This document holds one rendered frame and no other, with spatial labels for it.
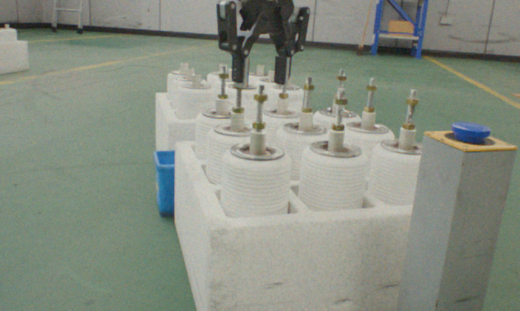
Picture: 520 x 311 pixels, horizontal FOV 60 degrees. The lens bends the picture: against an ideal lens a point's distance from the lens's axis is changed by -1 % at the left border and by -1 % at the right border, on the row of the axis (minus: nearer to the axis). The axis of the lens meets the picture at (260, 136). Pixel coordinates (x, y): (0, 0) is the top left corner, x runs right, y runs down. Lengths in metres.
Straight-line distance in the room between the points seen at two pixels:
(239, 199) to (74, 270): 0.36
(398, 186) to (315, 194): 0.13
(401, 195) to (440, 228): 0.16
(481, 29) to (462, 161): 6.61
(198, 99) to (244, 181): 0.54
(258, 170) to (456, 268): 0.26
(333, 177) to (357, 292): 0.17
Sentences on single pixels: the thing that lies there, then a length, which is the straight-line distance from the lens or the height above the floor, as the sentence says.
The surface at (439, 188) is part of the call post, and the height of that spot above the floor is 0.26.
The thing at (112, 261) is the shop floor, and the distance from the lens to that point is 0.87.
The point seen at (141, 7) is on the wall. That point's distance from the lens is 7.62.
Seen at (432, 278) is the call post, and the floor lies 0.16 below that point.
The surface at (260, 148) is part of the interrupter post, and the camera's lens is 0.61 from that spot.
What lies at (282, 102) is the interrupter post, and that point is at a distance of 0.86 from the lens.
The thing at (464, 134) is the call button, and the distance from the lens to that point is 0.54.
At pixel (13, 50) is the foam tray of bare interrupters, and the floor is 0.13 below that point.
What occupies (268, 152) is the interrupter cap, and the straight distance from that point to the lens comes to 0.63.
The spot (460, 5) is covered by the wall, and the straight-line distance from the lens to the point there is 7.04.
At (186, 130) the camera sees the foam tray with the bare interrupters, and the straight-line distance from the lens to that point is 1.09.
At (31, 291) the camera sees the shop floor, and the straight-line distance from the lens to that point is 0.82.
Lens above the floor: 0.44
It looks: 15 degrees down
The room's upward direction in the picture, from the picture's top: 3 degrees clockwise
